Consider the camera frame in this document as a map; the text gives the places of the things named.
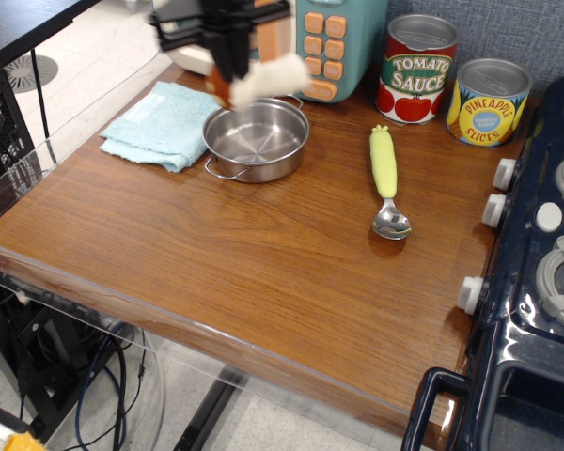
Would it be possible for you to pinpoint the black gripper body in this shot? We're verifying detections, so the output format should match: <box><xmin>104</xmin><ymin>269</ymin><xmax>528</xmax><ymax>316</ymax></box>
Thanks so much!
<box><xmin>149</xmin><ymin>1</ymin><xmax>290</xmax><ymax>51</ymax></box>

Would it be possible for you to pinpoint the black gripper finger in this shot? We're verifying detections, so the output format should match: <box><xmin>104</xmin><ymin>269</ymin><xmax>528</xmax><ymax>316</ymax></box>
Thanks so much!
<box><xmin>230</xmin><ymin>25</ymin><xmax>253</xmax><ymax>79</ymax></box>
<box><xmin>202</xmin><ymin>30</ymin><xmax>234</xmax><ymax>81</ymax></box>

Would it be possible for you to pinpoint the plush brown white mushroom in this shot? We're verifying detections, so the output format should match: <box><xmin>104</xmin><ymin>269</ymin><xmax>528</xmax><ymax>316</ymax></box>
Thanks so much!
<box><xmin>206</xmin><ymin>53</ymin><xmax>311</xmax><ymax>111</ymax></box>

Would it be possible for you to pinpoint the white stove knob top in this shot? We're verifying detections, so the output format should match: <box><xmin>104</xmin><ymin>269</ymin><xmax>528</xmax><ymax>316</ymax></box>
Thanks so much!
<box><xmin>493</xmin><ymin>158</ymin><xmax>517</xmax><ymax>192</ymax></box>

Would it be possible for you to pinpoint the white stove knob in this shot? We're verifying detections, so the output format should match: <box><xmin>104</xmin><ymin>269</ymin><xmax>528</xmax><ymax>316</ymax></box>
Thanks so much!
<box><xmin>457</xmin><ymin>276</ymin><xmax>484</xmax><ymax>316</ymax></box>
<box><xmin>482</xmin><ymin>194</ymin><xmax>507</xmax><ymax>228</ymax></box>
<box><xmin>493</xmin><ymin>158</ymin><xmax>517</xmax><ymax>192</ymax></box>

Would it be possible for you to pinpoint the white stove knob middle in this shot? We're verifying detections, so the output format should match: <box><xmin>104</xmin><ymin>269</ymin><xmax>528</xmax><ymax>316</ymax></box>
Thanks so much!
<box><xmin>482</xmin><ymin>194</ymin><xmax>507</xmax><ymax>228</ymax></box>

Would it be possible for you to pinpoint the white stove knob bottom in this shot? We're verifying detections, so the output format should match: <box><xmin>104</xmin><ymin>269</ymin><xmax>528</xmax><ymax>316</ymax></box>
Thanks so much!
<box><xmin>457</xmin><ymin>276</ymin><xmax>484</xmax><ymax>316</ymax></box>

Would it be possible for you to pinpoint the dark blue toy stove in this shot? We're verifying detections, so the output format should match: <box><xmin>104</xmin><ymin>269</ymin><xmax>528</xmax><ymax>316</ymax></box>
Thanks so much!
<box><xmin>402</xmin><ymin>77</ymin><xmax>564</xmax><ymax>450</ymax></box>

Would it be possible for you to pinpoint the small stainless steel pot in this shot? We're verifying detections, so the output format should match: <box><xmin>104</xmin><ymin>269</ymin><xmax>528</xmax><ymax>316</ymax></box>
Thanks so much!
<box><xmin>202</xmin><ymin>95</ymin><xmax>310</xmax><ymax>183</ymax></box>

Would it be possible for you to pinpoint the light blue folded cloth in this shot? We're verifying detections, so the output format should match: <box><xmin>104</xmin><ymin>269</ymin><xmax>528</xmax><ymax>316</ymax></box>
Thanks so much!
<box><xmin>101</xmin><ymin>82</ymin><xmax>217</xmax><ymax>173</ymax></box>

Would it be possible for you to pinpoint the toy microwave teal cream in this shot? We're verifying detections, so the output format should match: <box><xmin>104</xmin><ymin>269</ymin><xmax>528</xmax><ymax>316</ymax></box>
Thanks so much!
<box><xmin>161</xmin><ymin>1</ymin><xmax>387</xmax><ymax>103</ymax></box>

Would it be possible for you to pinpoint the black desk at left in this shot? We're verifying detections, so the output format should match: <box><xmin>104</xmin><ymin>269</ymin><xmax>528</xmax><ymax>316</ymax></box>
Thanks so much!
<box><xmin>0</xmin><ymin>0</ymin><xmax>98</xmax><ymax>70</ymax></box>

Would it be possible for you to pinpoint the tomato sauce can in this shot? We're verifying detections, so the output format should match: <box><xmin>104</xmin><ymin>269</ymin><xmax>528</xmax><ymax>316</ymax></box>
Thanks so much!
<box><xmin>376</xmin><ymin>14</ymin><xmax>459</xmax><ymax>124</ymax></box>

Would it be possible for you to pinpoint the pineapple slices can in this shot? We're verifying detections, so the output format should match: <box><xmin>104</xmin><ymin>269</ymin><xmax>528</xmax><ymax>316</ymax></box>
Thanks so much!
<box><xmin>446</xmin><ymin>58</ymin><xmax>533</xmax><ymax>148</ymax></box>

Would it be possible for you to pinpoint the black table leg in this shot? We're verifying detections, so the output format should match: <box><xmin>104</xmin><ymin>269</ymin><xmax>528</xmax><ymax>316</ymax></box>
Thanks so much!
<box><xmin>173</xmin><ymin>366</ymin><xmax>248</xmax><ymax>451</ymax></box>

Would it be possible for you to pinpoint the spoon with green handle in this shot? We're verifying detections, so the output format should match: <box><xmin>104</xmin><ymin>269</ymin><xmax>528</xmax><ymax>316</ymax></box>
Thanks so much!
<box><xmin>369</xmin><ymin>125</ymin><xmax>412</xmax><ymax>241</ymax></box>

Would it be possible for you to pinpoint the blue cable under table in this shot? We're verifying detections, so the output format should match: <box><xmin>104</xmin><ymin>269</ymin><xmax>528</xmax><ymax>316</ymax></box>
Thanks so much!
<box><xmin>74</xmin><ymin>328</ymin><xmax>128</xmax><ymax>451</ymax></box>

